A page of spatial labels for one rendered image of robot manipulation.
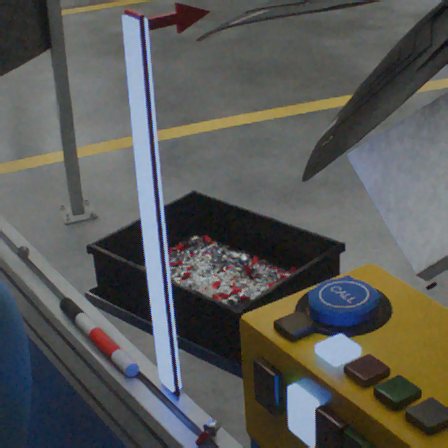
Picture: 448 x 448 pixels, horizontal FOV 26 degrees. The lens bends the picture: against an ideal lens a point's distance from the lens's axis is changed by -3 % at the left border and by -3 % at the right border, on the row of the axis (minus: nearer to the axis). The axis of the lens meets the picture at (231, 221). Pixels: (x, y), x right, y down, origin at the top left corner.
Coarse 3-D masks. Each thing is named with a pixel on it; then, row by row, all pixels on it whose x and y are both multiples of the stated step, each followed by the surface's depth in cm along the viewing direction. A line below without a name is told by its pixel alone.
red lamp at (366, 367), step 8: (360, 360) 50; (368, 360) 50; (376, 360) 50; (344, 368) 50; (352, 368) 50; (360, 368) 50; (368, 368) 50; (376, 368) 50; (384, 368) 50; (352, 376) 50; (360, 376) 49; (368, 376) 49; (376, 376) 49; (384, 376) 50; (360, 384) 49; (368, 384) 49
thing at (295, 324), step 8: (296, 312) 55; (280, 320) 54; (288, 320) 54; (296, 320) 54; (304, 320) 54; (280, 328) 54; (288, 328) 54; (296, 328) 53; (304, 328) 54; (312, 328) 54; (288, 336) 53; (296, 336) 53; (304, 336) 54
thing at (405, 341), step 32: (384, 288) 58; (256, 320) 56; (384, 320) 54; (416, 320) 54; (256, 352) 56; (288, 352) 53; (384, 352) 52; (416, 352) 52; (288, 384) 53; (320, 384) 51; (352, 384) 50; (416, 384) 49; (256, 416) 58; (352, 416) 49; (384, 416) 47
